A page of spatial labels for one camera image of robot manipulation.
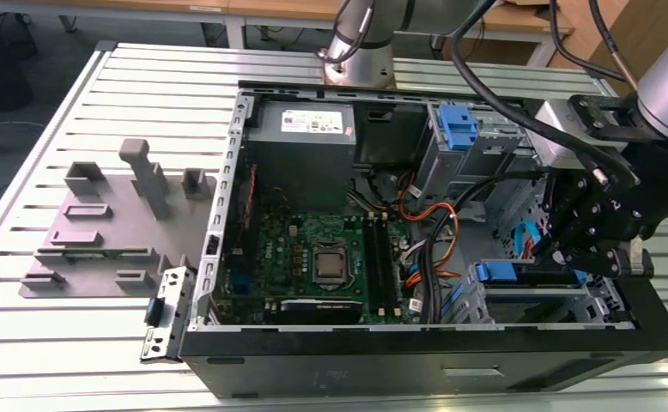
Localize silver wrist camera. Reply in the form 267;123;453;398
530;99;599;173

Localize orange yellow power wires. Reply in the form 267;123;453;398
398;201;464;284

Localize black open PC case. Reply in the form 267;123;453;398
179;79;668;400

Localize silver CPU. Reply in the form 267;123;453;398
313;252;350;278

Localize blue video port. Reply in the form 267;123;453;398
146;298;167;328

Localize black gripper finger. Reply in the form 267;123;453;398
538;171;621;274
619;238;656;280

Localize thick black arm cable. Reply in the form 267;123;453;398
450;0;641;185

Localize black RAM slot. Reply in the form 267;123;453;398
379;214;405;315
365;215;387;317

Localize hard disk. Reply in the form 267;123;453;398
450;258;591;318

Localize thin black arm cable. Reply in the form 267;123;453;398
550;0;639;85

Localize wooden cabinet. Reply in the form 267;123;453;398
548;0;668;125

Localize silver disk bay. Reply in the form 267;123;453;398
464;257;636;326

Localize blue data wire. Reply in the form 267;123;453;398
512;217;542;259

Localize green motherboard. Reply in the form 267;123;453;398
218;209;426;325

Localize wooden desk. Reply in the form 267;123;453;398
23;0;576;65

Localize silver slot bracket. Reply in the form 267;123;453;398
138;265;192;365

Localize black graphics card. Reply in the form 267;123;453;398
263;298;366;325

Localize grey parts rack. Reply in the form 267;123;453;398
19;137;221;298

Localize CPU socket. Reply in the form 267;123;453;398
309;241;358;291

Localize blue drive latch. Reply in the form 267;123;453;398
438;105;478;151

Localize silver drive cage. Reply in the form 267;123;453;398
416;100;552;215

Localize grey power supply unit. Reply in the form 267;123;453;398
243;101;358;211

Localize black bin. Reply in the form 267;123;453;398
0;10;40;112

